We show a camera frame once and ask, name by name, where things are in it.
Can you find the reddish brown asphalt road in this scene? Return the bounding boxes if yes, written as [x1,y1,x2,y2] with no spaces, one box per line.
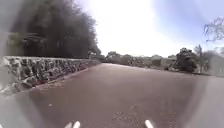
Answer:
[0,62,224,128]

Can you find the row of dark trees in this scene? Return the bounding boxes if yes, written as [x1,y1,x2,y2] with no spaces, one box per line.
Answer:
[6,0,102,60]

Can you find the robot's own part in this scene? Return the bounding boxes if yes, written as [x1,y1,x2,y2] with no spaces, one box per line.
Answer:
[64,120,81,128]
[144,119,155,128]

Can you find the dark green tree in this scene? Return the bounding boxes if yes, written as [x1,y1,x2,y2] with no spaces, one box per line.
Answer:
[173,47,199,74]

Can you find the bare branched tree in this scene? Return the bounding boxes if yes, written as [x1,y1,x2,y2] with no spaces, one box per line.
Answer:
[203,16,224,43]

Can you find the grey stone wall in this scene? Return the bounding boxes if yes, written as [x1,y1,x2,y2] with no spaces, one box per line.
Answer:
[0,55,102,95]

